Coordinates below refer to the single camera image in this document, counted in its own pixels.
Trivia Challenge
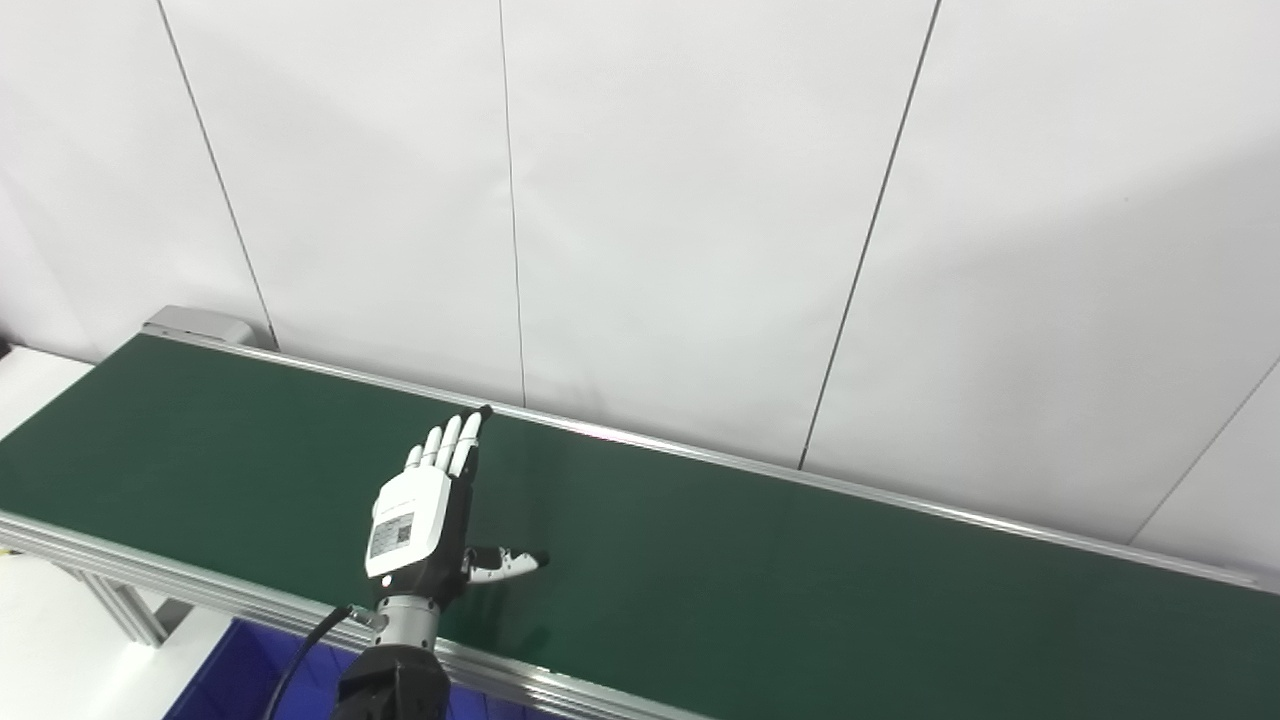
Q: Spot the black white robot left hand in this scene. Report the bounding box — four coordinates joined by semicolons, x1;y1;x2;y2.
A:
365;405;549;606

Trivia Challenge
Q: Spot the green conveyor belt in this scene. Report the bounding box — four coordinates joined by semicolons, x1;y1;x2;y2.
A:
0;333;1280;720
0;306;1280;720

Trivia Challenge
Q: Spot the blue bin with white rings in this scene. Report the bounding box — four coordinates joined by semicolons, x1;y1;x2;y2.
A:
165;618;561;720

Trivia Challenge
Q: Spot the grey conveyor end housing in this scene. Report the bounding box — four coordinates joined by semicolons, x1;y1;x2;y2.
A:
143;306;257;350

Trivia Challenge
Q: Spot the aluminium conveyor leg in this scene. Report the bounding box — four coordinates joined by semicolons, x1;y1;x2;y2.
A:
60;565;171;649

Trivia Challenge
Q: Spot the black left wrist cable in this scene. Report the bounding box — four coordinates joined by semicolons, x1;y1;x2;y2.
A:
262;603;387;720

